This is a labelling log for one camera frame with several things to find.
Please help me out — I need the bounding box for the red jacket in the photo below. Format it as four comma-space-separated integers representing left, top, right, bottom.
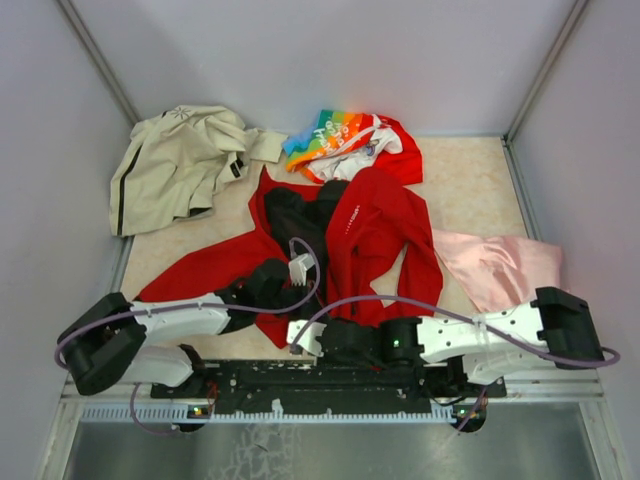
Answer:
137, 168, 443, 326

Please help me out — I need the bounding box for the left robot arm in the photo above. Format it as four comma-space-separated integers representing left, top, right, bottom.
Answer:
55, 254, 320, 397

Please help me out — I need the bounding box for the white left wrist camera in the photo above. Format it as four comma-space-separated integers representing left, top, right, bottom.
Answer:
288, 253, 315, 287

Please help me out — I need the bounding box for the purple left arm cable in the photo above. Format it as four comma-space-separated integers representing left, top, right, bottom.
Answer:
53, 236, 322, 437

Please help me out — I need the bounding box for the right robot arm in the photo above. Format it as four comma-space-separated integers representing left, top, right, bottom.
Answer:
317, 287, 618, 396

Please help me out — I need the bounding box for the pink satin cloth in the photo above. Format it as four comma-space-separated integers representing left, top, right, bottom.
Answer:
433, 230, 563, 312

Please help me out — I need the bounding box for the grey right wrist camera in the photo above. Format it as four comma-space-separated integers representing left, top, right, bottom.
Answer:
287, 320, 326, 357

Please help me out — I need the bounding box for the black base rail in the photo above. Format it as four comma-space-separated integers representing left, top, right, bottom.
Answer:
151, 359, 482, 415

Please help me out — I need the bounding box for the right aluminium frame post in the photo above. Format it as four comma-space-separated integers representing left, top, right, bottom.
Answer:
503, 0, 592, 146

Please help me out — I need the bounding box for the white slotted cable duct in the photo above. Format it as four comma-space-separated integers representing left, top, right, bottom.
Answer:
79, 399, 464, 425

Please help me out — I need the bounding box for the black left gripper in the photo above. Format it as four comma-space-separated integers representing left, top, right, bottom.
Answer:
257, 277, 332, 323

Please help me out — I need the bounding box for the beige jacket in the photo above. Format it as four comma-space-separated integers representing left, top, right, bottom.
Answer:
109, 105, 287, 237

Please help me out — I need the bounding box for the aluminium frame post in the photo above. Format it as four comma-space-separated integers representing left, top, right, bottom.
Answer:
503, 0, 592, 146
54, 0, 140, 126

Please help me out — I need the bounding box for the left aluminium frame post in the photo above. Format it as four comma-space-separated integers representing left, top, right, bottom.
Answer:
54, 0, 140, 126

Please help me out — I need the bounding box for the rainbow white red garment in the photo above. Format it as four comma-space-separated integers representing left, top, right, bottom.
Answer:
282, 110, 424, 185

